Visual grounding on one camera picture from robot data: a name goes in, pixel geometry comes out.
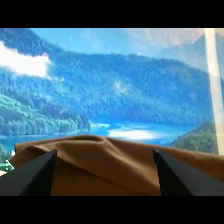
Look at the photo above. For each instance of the brown garment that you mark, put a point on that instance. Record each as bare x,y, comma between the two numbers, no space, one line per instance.
106,166

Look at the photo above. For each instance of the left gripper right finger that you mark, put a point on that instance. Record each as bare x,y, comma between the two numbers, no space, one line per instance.
180,181

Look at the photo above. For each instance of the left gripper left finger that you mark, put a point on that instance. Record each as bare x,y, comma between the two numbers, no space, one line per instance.
33,178

